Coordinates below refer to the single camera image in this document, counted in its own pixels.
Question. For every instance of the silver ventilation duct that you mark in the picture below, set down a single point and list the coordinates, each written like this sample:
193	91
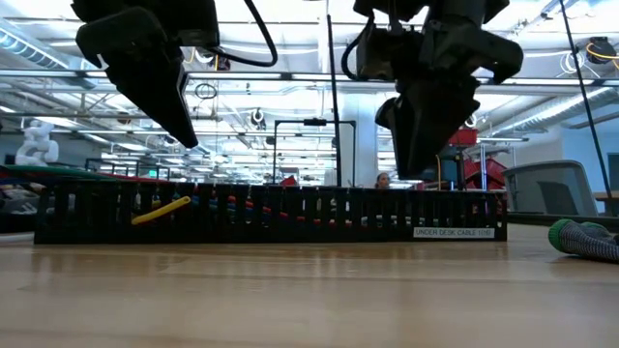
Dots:
556	111
29	50

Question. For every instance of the grey mesh office chair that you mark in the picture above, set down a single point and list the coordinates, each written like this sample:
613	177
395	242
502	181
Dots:
551	183

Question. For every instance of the red bin shelf rack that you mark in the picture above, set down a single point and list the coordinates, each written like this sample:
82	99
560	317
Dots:
483	171

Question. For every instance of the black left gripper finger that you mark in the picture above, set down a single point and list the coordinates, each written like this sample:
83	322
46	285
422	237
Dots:
155	92

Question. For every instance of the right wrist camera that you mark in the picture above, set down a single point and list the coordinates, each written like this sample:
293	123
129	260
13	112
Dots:
387	53

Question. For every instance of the white pillar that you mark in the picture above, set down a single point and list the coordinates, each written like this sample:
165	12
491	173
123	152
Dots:
360	145

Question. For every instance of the black camera stand frame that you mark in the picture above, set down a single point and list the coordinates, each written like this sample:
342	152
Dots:
314	122

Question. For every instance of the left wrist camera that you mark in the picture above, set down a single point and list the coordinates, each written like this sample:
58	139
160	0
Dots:
193	21

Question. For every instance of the long ceiling light bar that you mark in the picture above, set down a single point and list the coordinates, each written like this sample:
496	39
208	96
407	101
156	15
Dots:
242	76

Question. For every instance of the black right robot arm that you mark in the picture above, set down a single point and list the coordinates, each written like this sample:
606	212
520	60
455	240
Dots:
387	5

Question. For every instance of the white robot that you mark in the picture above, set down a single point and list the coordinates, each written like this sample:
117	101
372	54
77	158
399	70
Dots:
36	150

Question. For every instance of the wooden desk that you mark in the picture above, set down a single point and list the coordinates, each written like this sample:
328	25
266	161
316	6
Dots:
607	195

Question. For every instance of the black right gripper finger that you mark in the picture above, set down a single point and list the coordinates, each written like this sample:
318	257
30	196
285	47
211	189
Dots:
430	130
389	113

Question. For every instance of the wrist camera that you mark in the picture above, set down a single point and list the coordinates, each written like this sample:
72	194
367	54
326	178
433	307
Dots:
387	53
193	21

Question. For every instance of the person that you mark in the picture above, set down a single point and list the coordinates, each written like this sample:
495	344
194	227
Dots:
382	180

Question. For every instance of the black zip tie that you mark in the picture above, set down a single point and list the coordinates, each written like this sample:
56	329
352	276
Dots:
334	96

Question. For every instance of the black work glove green cuff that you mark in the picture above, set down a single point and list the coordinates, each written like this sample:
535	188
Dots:
580	241

